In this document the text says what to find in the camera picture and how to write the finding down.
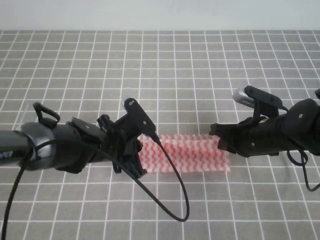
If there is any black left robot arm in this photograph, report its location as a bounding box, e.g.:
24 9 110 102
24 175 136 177
0 102 147 179

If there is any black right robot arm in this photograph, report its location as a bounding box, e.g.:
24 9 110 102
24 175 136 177
209 85 320 158

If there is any black left camera cable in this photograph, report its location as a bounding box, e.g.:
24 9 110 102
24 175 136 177
0 133 190 240

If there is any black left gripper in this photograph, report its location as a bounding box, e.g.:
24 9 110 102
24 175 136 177
89 114 148 179

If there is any black right camera cable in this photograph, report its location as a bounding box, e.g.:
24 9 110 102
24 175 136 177
279 106 320 193

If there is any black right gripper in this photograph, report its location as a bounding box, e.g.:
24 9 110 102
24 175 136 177
209 117 288 157

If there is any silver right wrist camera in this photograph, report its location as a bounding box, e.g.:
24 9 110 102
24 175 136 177
232 85 288 118

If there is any grey checked tablecloth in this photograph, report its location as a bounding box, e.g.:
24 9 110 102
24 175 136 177
0 30 320 240

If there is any pink white wavy towel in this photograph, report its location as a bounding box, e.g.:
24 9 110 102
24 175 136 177
138 134 231 173

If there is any black camera cable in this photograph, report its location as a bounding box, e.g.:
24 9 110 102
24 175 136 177
279 106 320 193
0 133 190 240

